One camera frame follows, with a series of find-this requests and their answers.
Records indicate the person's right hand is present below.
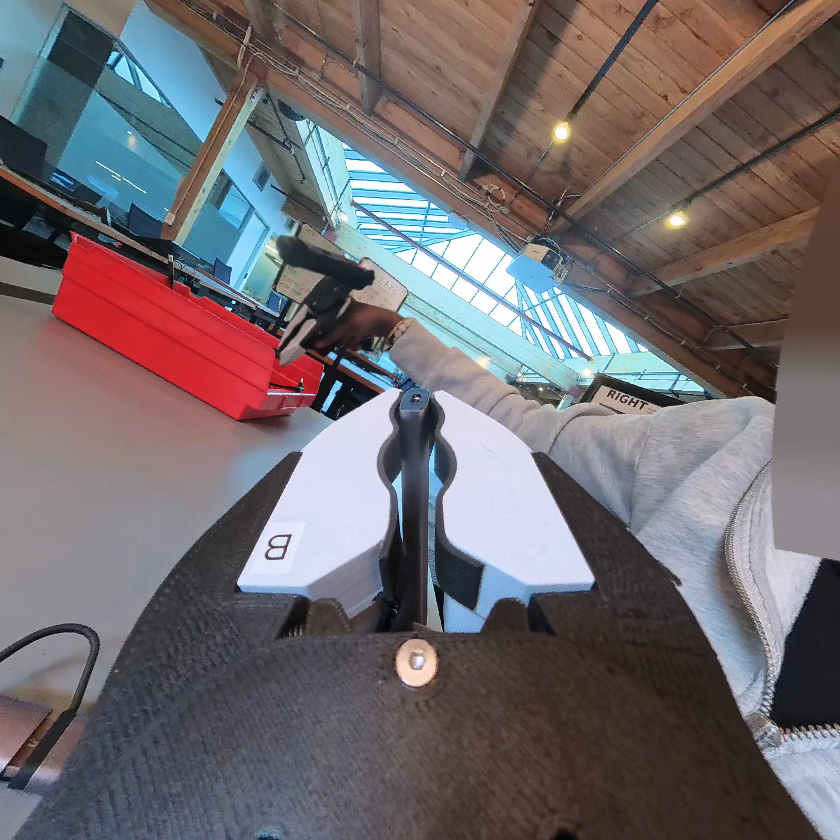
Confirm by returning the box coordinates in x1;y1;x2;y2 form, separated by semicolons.
325;298;403;355

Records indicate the black framed tag sign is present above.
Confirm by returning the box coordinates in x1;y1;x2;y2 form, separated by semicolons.
579;373;693;419

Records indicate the white ceiling projector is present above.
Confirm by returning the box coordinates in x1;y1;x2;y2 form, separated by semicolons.
507;240;569;294

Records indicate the person's right forearm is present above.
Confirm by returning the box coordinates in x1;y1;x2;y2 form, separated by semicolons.
388;322;647;532

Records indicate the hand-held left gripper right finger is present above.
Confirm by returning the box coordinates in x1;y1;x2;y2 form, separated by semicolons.
432;391;595;635

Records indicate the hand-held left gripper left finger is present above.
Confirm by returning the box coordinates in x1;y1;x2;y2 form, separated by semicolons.
236;388;403;598

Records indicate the grey usb hub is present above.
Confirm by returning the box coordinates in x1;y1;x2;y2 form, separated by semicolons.
397;388;434;626

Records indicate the red plastic bin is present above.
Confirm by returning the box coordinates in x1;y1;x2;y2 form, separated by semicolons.
51;231;325;421

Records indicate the wooden support post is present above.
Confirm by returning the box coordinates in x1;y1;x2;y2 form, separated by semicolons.
159;62;269;242

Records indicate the handwritten whiteboard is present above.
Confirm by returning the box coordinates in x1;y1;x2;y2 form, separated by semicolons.
354;258;410;315
274;223;342;304

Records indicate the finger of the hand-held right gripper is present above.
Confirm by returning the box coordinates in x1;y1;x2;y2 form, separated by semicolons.
279;307;322;366

